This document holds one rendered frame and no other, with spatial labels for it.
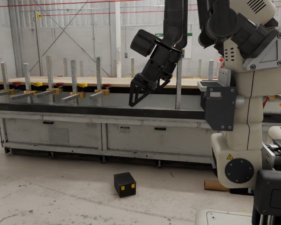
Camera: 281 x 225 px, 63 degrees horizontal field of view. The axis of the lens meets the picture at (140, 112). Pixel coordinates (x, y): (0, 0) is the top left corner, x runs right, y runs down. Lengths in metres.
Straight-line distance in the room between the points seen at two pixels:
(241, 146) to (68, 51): 9.74
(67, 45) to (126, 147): 8.23
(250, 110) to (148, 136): 1.63
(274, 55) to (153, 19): 8.72
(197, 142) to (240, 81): 1.59
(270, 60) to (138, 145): 1.93
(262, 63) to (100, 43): 9.21
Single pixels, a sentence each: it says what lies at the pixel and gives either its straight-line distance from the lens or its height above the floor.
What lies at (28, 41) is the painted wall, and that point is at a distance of 11.33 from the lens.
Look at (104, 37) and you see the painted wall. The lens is 9.76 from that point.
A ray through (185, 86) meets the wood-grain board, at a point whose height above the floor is 0.89.
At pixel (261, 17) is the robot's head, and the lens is 0.90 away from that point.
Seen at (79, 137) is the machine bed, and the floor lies 0.28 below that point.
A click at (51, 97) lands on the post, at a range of 2.42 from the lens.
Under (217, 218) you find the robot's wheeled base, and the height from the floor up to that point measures 0.28.
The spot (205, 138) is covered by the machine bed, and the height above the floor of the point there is 0.36.
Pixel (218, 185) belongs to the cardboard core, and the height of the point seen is 0.06.
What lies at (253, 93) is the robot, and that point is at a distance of 0.92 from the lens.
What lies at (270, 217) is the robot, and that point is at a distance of 1.18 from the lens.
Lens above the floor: 1.14
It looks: 13 degrees down
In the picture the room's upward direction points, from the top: straight up
